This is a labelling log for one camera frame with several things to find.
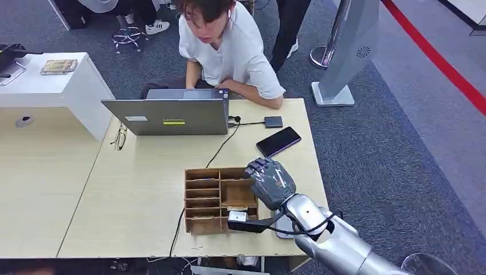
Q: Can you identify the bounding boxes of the person's left hand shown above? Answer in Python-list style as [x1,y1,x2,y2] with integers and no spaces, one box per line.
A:
[217,78,238,92]

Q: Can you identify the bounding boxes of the desk cable grommet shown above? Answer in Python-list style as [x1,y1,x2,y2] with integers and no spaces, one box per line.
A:
[15,115,36,129]

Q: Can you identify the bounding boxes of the wooden card box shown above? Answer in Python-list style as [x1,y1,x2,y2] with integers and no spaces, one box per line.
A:
[184,167,260,235]

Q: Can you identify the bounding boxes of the black cabinet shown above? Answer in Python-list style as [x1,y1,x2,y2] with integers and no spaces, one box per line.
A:
[48,0,92,32]

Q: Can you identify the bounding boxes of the red floor tape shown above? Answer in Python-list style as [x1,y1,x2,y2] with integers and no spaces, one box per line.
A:
[381,0,486,117]

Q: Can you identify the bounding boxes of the dark grey usb hub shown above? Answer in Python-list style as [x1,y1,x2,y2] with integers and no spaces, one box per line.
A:
[264,115,284,129]

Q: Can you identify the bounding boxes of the chrome stool base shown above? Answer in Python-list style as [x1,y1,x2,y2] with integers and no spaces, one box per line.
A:
[111,26,150,54]

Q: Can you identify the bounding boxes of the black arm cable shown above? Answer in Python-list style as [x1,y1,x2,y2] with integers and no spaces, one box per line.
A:
[265,207,337,237]

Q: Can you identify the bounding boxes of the black power strip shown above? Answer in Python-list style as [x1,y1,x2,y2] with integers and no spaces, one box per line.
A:
[109,260,130,273]

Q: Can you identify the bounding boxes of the person in white sneakers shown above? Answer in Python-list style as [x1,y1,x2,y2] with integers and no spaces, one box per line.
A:
[77,0,171,37]

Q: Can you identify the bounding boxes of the grey laptop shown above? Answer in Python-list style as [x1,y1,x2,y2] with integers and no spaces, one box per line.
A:
[101,88,230,136]

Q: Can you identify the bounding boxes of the chrome stanchion post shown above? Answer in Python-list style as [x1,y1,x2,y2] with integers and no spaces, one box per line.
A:
[309,0,352,70]

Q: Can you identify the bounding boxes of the clear flat tray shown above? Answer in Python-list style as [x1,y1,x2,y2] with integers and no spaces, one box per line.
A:
[0,61,28,87]

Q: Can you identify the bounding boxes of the grey kiosk stand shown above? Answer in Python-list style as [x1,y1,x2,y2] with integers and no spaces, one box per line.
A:
[311,0,381,108]

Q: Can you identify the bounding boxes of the black smartphone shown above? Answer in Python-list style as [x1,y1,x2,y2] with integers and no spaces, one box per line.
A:
[255,126,303,159]

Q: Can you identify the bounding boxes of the standing person in dark trousers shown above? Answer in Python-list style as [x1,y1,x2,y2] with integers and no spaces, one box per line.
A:
[268,0,313,73]

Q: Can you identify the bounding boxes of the black power cable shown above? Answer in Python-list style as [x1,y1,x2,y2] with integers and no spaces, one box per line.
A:
[168,115,242,260]

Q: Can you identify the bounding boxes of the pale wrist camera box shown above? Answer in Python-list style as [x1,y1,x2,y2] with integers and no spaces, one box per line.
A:
[227,210,281,234]

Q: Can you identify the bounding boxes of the white cable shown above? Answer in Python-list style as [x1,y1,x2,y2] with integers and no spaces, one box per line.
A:
[146,257,199,275]

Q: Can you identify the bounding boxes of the black device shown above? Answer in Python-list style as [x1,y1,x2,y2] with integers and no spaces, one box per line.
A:
[0,43,44,78]

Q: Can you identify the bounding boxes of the thin black hub cable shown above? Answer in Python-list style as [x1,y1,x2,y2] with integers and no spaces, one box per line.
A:
[228,120,266,128]

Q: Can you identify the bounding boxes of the person at desk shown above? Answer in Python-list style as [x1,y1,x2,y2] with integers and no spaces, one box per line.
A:
[140,0,286,111]

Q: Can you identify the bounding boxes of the white cabinet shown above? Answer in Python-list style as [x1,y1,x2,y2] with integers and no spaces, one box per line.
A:
[0,52,115,142]

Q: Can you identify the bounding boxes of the stack of printed cards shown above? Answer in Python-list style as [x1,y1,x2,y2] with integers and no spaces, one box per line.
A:
[40,58,79,76]

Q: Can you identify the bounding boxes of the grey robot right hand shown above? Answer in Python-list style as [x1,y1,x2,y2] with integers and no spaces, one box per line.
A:
[244,157,297,212]

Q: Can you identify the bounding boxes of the eyeglasses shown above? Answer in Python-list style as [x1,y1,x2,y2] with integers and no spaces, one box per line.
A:
[109,122,129,152]

